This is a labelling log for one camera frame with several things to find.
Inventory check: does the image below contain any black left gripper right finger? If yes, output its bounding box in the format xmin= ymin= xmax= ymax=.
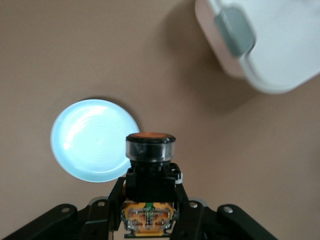
xmin=172 ymin=183 xmax=277 ymax=240

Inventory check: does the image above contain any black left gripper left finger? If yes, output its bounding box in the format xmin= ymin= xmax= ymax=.
xmin=0 ymin=176 xmax=127 ymax=240

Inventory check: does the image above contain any orange push button switch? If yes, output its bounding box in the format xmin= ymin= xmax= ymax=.
xmin=120 ymin=131 xmax=185 ymax=238

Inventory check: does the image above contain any white lidded storage box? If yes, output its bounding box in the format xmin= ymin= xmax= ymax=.
xmin=194 ymin=0 xmax=320 ymax=96

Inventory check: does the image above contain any light blue round plate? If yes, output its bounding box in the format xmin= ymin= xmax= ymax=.
xmin=49 ymin=98 xmax=141 ymax=184

